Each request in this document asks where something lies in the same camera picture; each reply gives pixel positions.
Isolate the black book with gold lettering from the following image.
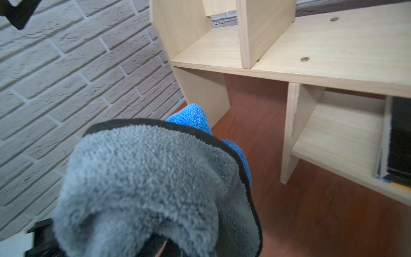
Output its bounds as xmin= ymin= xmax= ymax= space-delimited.
xmin=375 ymin=96 xmax=411 ymax=190

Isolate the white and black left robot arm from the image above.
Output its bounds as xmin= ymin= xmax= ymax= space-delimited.
xmin=1 ymin=0 xmax=41 ymax=30

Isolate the light wooden bookshelf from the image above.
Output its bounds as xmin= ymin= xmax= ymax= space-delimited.
xmin=149 ymin=1 xmax=411 ymax=205

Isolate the blue and grey microfibre cloth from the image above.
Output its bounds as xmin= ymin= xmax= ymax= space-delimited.
xmin=53 ymin=104 xmax=263 ymax=257

